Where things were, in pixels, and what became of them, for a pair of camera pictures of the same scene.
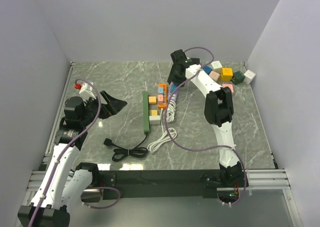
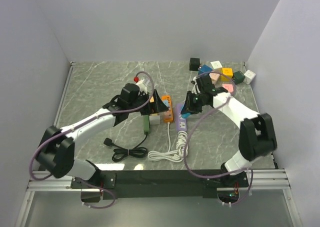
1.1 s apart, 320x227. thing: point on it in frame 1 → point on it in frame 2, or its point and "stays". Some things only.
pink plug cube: (229, 85) stays
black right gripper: (171, 78) → (188, 107)
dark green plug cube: (238, 77) stays
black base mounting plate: (139, 184) stays
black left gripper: (112, 107) → (158, 106)
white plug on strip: (154, 120) stays
